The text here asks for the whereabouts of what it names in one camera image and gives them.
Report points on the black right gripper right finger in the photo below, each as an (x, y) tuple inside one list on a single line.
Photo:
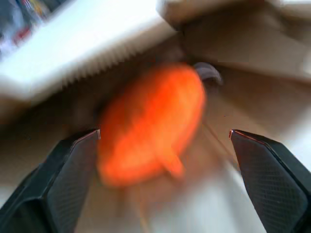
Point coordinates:
[(274, 184)]

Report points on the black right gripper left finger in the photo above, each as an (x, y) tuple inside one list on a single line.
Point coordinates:
[(60, 184)]

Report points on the orange plush toy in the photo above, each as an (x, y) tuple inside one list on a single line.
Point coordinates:
[(150, 126)]

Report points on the grey plush toy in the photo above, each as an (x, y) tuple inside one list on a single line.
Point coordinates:
[(209, 72)]

